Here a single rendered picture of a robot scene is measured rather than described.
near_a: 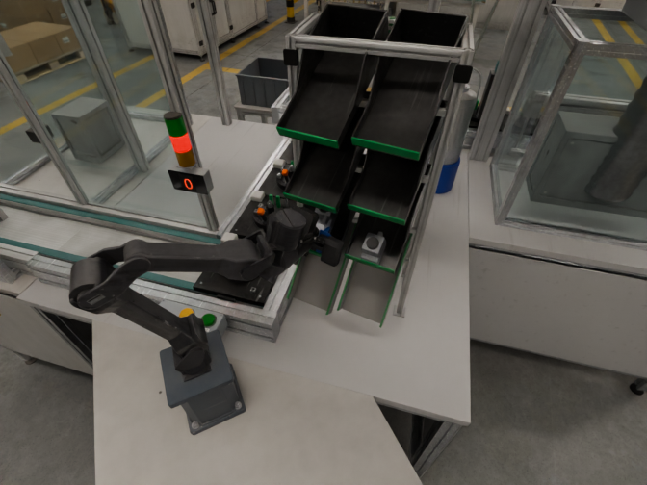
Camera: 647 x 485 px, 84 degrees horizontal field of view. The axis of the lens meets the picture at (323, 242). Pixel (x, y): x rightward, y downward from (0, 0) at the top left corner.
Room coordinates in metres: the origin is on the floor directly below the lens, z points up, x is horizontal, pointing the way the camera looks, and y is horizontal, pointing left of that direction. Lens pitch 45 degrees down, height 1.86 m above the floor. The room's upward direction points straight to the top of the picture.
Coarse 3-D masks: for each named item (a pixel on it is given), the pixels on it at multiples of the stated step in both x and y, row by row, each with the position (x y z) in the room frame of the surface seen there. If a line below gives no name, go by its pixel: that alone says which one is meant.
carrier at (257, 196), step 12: (252, 192) 1.15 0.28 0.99; (264, 192) 1.16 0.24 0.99; (252, 204) 1.10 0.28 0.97; (264, 204) 1.08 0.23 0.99; (276, 204) 1.06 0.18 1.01; (288, 204) 1.10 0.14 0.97; (252, 216) 1.01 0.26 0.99; (240, 228) 0.96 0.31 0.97; (252, 228) 0.96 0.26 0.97; (264, 228) 0.96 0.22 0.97
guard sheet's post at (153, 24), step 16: (144, 0) 0.96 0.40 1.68; (144, 16) 0.96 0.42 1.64; (160, 16) 0.98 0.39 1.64; (160, 32) 0.98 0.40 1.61; (160, 48) 0.96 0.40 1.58; (160, 64) 0.96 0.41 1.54; (176, 80) 0.98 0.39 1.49; (176, 96) 0.96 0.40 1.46; (192, 144) 0.97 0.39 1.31; (208, 208) 0.96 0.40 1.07; (208, 224) 0.96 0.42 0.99
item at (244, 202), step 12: (288, 144) 1.58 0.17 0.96; (276, 156) 1.48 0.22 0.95; (264, 168) 1.37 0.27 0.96; (264, 180) 1.28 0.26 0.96; (240, 204) 1.12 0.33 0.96; (240, 216) 1.05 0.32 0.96; (228, 228) 0.97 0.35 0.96; (288, 276) 0.74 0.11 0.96; (276, 288) 0.70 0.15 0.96; (288, 288) 0.70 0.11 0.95; (276, 300) 0.65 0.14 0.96; (288, 300) 0.69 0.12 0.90; (276, 312) 0.61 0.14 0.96
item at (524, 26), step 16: (528, 0) 1.61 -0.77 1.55; (544, 0) 1.58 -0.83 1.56; (528, 16) 1.59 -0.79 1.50; (512, 32) 1.60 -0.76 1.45; (528, 32) 1.59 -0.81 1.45; (512, 48) 1.60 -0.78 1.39; (528, 48) 1.58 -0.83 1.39; (512, 64) 1.59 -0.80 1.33; (496, 80) 1.60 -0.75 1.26; (512, 80) 1.59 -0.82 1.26; (496, 96) 1.60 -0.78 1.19; (496, 112) 1.59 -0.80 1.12; (480, 128) 1.60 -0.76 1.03; (496, 128) 1.59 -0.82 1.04; (480, 144) 1.60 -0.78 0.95; (480, 160) 1.59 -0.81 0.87
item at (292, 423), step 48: (96, 336) 0.59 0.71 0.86; (144, 336) 0.59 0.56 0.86; (96, 384) 0.43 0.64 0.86; (144, 384) 0.43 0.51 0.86; (240, 384) 0.43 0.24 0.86; (288, 384) 0.43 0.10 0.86; (96, 432) 0.31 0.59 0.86; (144, 432) 0.31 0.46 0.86; (240, 432) 0.31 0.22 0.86; (288, 432) 0.31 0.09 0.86; (336, 432) 0.31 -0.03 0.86; (384, 432) 0.31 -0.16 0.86; (96, 480) 0.20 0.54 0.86; (144, 480) 0.20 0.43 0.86; (192, 480) 0.20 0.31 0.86; (240, 480) 0.20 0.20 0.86; (288, 480) 0.20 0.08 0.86; (336, 480) 0.20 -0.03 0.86; (384, 480) 0.20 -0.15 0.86
